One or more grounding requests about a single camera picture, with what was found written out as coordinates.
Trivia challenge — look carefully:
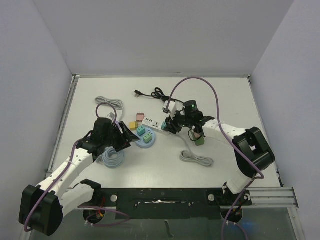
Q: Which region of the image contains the grey cable bundle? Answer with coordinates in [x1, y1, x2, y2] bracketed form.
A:
[94, 95, 125, 121]

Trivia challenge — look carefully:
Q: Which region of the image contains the green power strip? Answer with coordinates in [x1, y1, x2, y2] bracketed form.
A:
[188, 129, 205, 146]

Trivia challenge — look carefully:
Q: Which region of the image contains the coiled blue power cord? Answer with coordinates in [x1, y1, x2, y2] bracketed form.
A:
[96, 147, 126, 170]

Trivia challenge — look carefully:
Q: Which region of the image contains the yellow olive charger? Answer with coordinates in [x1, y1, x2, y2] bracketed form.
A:
[129, 121, 139, 131]

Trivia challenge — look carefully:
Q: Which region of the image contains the white coiled strip cord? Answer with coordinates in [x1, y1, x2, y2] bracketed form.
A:
[174, 133, 215, 168]

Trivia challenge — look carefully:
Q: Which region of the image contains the mint green charger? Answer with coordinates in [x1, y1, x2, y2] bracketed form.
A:
[142, 133, 153, 144]

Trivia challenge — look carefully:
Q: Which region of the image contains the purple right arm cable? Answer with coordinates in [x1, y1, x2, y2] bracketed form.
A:
[163, 76, 265, 240]

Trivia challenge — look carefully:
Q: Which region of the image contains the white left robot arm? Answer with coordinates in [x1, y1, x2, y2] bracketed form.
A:
[18, 117, 139, 236]

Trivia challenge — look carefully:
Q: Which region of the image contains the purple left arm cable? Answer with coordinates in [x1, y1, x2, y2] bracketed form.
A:
[23, 102, 132, 232]

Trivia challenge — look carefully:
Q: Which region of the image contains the white USB power strip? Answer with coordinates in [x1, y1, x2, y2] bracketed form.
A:
[142, 117, 173, 136]

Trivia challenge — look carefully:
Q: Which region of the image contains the teal charger dark base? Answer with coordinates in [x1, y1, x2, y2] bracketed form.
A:
[161, 121, 168, 132]

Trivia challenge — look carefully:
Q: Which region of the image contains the round blue power socket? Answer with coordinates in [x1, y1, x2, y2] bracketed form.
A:
[135, 127, 156, 149]

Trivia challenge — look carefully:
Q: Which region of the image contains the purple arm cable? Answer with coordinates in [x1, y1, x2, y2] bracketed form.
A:
[23, 102, 132, 232]
[163, 76, 265, 240]

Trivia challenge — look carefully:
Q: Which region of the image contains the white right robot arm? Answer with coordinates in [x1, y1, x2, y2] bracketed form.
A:
[163, 100, 275, 205]

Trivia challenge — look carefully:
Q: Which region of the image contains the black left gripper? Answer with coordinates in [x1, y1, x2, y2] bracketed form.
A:
[103, 122, 139, 152]

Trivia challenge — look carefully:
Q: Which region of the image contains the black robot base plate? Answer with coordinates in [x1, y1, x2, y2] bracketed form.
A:
[84, 188, 252, 220]

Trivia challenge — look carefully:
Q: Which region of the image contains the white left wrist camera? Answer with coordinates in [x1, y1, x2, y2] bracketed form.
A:
[107, 112, 117, 121]

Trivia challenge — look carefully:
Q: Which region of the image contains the aluminium frame rail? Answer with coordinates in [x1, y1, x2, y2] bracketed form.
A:
[245, 187, 305, 240]

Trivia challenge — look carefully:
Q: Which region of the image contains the black coiled power cord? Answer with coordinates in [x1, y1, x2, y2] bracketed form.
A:
[134, 86, 185, 103]

